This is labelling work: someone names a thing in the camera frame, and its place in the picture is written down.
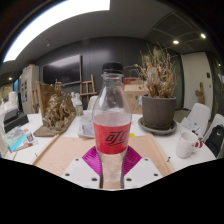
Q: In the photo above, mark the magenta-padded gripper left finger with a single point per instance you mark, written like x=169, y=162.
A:
x=80, y=170

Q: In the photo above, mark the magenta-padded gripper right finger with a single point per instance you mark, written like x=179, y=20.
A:
x=143, y=170

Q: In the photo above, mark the clear bottle with red label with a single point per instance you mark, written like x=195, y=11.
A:
x=111, y=133

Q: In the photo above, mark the light plywood board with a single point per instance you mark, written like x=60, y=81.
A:
x=63, y=150

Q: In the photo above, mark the yellow sticky note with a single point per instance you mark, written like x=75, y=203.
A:
x=132, y=135

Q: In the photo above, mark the printed newspaper sheet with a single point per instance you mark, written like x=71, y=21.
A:
x=86, y=126

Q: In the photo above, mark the white mug with cartoon print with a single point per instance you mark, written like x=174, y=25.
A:
x=186, y=144

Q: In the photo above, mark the dried plant in grey pot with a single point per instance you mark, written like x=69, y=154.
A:
x=159, y=110

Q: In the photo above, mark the small bottle with green label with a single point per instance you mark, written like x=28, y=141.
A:
x=78, y=106

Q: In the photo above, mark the white chair behind table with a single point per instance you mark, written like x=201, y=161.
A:
x=91, y=103

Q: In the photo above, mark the colourful book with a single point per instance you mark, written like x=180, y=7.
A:
x=18, y=138

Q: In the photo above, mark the cardboard box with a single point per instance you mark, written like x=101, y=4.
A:
x=133, y=96

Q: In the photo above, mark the white chair holding papers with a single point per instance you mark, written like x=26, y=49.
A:
x=200, y=113

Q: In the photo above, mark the black desk device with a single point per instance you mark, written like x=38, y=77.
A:
x=15, y=120

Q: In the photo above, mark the wooden easel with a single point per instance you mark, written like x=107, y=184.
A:
x=87, y=88

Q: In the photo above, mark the red bucket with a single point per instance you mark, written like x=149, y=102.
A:
x=129, y=80

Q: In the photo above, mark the white chair holding backpack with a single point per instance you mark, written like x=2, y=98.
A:
x=218, y=119

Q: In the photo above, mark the brown wooden figure sculpture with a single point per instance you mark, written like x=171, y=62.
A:
x=200, y=93

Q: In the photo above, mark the white cabinet with papers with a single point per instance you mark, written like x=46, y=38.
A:
x=28, y=86

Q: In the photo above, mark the round ceiling light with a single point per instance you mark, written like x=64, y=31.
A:
x=203, y=35
x=176, y=42

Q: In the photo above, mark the dark wall screen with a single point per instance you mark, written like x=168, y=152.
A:
x=61, y=70

